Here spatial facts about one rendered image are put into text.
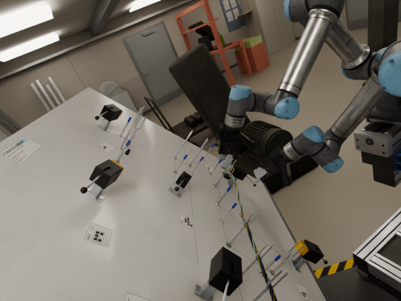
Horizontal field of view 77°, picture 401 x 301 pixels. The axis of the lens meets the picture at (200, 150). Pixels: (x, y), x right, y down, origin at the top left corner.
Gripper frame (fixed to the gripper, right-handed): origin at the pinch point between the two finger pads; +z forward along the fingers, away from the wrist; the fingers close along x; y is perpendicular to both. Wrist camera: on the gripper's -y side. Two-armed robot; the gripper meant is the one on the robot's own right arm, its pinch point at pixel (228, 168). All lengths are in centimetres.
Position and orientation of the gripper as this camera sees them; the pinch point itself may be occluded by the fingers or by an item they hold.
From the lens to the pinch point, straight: 110.7
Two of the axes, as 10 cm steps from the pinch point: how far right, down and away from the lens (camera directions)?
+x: 1.7, 4.7, -8.6
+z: -1.4, 8.8, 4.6
